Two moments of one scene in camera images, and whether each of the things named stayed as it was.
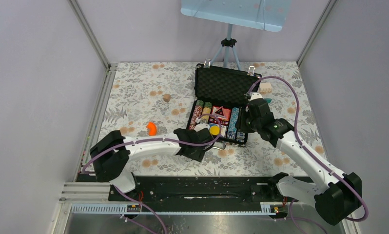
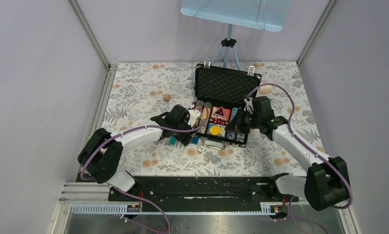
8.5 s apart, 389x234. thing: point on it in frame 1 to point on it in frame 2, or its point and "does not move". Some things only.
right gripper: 245,112 to 236,124
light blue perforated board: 269,15 does not move
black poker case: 219,92 does not move
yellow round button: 214,130 does not move
